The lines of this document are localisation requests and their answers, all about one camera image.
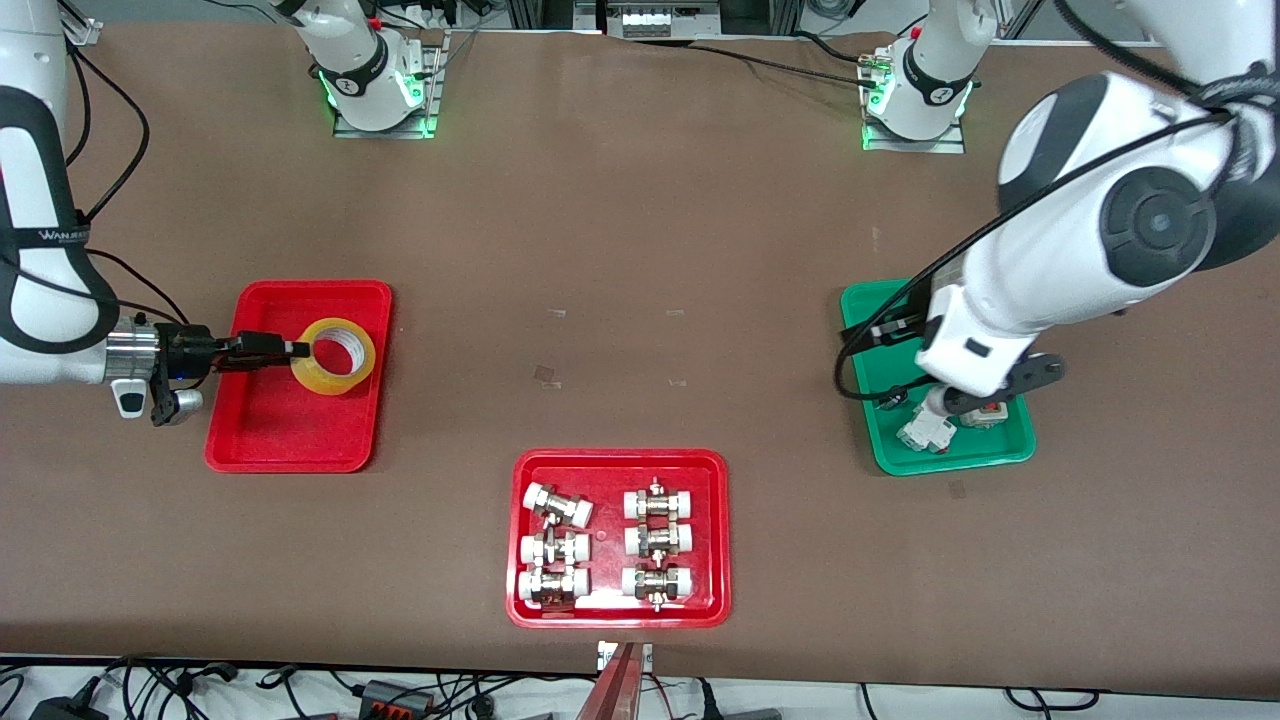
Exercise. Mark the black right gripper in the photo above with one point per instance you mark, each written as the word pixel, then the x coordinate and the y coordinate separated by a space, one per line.
pixel 188 349

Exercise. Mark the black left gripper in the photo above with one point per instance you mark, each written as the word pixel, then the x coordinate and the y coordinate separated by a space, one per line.
pixel 918 298

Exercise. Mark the yellow clear tape roll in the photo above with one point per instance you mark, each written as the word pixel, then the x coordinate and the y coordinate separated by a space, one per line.
pixel 325 383

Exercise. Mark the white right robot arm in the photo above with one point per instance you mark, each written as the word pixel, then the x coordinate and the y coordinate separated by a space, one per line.
pixel 40 300

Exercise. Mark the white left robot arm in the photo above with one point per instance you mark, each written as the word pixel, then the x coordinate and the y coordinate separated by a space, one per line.
pixel 1060 260

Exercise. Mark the empty red plastic tray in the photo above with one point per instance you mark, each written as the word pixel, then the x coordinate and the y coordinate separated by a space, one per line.
pixel 280 430

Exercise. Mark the green plastic tray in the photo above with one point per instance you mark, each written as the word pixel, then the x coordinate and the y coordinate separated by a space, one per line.
pixel 990 450

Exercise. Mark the red tray with fittings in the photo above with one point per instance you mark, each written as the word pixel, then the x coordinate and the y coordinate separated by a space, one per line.
pixel 608 480

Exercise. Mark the small black cylinder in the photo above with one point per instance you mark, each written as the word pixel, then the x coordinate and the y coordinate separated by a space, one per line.
pixel 892 400

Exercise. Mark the white circuit breaker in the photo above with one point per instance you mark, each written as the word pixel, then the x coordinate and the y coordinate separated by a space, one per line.
pixel 925 433

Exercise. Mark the tilted white metal pipe fitting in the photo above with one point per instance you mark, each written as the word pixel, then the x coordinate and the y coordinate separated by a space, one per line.
pixel 556 505

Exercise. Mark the grey connector box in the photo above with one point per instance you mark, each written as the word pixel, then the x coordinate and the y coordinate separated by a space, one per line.
pixel 395 697

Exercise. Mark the white power strip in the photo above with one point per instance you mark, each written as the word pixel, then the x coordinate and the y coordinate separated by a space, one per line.
pixel 665 20

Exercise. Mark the black power adapter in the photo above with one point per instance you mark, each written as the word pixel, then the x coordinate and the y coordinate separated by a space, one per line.
pixel 65 710

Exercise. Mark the aluminium profile bar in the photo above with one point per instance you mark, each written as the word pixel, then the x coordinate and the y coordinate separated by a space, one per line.
pixel 615 690

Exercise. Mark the grey push button switch box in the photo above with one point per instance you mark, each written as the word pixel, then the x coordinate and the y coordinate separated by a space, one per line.
pixel 985 416

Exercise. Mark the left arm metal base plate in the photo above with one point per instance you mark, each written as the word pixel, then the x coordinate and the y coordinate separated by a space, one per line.
pixel 955 140

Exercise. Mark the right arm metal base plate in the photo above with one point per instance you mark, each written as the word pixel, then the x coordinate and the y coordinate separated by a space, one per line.
pixel 432 95

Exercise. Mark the aluminium frame corner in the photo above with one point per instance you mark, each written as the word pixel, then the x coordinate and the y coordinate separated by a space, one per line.
pixel 88 28

